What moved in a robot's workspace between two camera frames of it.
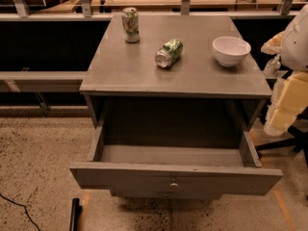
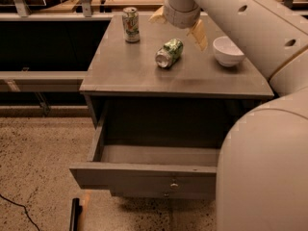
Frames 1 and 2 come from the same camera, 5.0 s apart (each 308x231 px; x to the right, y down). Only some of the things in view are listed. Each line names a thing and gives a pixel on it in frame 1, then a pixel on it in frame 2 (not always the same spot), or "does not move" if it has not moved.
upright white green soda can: [130, 22] does not move
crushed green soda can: [168, 53] does not move
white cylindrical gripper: [296, 47] → [182, 17]
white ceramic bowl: [230, 50] does not move
